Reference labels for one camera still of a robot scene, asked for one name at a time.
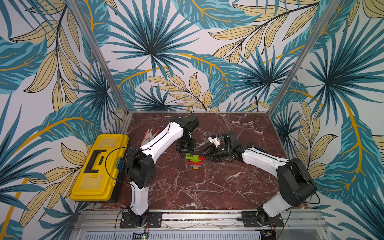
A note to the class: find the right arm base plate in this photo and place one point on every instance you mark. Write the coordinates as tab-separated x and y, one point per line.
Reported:
253	219

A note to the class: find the green 2x4 lego brick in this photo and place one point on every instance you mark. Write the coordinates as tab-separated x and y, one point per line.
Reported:
195	159

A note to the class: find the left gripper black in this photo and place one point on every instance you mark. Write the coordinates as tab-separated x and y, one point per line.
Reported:
191	149

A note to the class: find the yellow toolbox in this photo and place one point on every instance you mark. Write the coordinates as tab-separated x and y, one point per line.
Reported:
101	178

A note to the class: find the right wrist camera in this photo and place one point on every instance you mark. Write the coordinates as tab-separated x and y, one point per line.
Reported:
215	140

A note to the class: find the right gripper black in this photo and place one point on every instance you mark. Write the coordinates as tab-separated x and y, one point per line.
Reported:
214	152

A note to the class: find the blue handled pliers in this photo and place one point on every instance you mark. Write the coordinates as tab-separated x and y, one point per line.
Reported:
262	152

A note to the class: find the white red work glove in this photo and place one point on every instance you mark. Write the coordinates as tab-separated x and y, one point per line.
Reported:
149	135

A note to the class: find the red 2x4 lego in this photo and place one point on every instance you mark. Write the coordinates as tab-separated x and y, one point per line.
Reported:
195	164

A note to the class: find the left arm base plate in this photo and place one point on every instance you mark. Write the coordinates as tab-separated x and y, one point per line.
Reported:
141	219

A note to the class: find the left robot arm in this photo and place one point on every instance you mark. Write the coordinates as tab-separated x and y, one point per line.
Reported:
140	165

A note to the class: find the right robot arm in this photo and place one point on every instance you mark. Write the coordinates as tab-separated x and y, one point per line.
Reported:
295	182

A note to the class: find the aluminium front rail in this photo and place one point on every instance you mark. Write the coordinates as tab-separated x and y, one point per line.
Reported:
177	220

